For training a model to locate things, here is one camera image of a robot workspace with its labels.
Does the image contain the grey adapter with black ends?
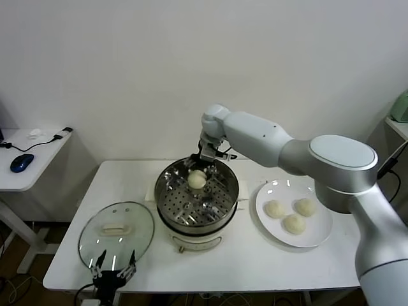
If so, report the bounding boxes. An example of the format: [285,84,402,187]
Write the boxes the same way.
[52,127,74,141]

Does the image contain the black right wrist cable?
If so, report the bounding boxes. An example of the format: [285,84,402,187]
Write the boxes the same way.
[219,145,238,160]

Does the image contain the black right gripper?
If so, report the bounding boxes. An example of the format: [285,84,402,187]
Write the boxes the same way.
[187,139,221,179]

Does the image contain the glass lid with cream handle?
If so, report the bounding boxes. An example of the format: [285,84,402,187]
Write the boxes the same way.
[78,200,156,272]

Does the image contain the white round plate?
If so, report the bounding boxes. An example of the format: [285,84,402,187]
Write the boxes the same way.
[254,179,333,249]

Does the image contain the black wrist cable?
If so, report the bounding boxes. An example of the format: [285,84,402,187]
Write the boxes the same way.
[73,282,98,306]
[219,145,238,160]

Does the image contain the white steamed baozi bun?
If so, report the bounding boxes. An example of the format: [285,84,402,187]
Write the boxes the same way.
[293,198,317,217]
[187,170,207,189]
[282,214,307,236]
[263,200,287,220]

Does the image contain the thin black desk cable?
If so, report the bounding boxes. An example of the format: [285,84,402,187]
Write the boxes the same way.
[0,135,63,153]

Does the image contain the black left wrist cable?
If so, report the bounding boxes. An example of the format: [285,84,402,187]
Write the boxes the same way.
[73,282,98,306]

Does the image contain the blue computer mouse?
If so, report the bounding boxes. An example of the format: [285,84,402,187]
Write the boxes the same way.
[10,154,35,174]

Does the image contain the stainless steel steamer basket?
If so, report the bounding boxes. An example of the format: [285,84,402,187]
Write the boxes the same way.
[154,157,239,228]

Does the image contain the white side desk with mouse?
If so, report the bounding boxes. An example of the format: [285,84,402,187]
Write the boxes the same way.
[0,129,73,275]

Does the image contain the white cable strip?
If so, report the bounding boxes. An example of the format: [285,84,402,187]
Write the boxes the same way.
[390,140,408,160]

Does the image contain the pale green appliance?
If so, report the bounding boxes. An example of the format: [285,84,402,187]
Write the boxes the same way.
[389,89,408,124]

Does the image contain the cream electric cooker base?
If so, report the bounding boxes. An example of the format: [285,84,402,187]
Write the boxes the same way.
[145,180,249,254]

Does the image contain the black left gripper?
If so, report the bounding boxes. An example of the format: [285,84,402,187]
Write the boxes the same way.
[89,249,137,299]

